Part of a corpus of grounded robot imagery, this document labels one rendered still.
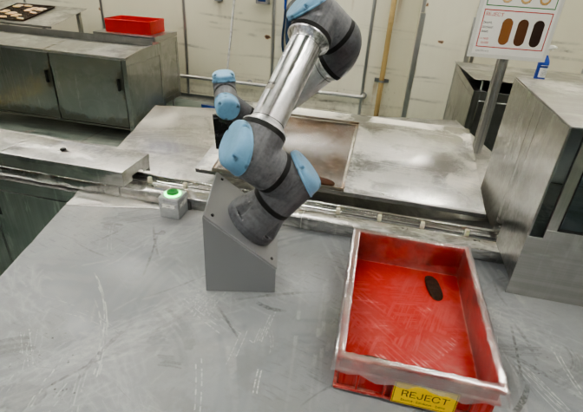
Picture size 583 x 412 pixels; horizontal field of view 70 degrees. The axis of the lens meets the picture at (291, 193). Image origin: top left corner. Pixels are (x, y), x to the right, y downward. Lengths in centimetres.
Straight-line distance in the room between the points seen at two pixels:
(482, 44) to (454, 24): 260
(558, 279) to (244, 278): 83
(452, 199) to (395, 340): 67
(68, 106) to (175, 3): 188
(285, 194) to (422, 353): 48
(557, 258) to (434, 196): 46
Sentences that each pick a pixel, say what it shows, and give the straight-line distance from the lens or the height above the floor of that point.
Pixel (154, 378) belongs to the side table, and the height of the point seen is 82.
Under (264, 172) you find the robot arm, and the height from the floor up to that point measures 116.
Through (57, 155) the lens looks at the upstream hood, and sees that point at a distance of 176.
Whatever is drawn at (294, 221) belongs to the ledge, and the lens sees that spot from 137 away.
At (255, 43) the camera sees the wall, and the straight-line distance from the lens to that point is 523.
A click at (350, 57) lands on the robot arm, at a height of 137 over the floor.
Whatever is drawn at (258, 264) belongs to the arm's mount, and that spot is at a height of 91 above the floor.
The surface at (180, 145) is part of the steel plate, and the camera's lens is 202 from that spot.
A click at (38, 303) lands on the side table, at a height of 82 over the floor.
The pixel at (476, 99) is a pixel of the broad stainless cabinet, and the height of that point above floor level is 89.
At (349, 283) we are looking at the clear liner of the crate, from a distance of 103.
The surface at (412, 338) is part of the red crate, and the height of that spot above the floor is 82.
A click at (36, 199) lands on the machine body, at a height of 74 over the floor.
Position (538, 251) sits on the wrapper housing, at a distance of 126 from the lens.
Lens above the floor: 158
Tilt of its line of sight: 29 degrees down
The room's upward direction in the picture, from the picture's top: 4 degrees clockwise
